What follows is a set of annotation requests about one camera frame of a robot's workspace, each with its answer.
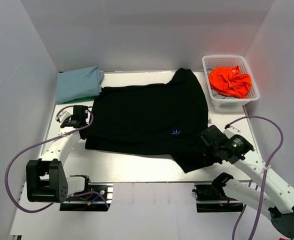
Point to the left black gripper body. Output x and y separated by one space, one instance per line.
84 136

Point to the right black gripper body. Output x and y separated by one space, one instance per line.
211 152

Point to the black t-shirt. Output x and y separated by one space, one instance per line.
153 120

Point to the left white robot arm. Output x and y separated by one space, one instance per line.
46 181

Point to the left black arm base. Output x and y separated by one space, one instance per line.
97 197

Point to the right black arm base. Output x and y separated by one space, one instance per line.
211 198

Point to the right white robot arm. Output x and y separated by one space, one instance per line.
275 200

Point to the folded green t-shirt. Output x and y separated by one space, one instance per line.
79 100

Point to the folded blue-grey t-shirt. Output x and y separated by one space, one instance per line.
77 84

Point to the grey t-shirt in basket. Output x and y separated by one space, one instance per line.
219 96

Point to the crumpled orange t-shirt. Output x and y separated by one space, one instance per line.
229 81

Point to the white plastic basket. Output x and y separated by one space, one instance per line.
213 61

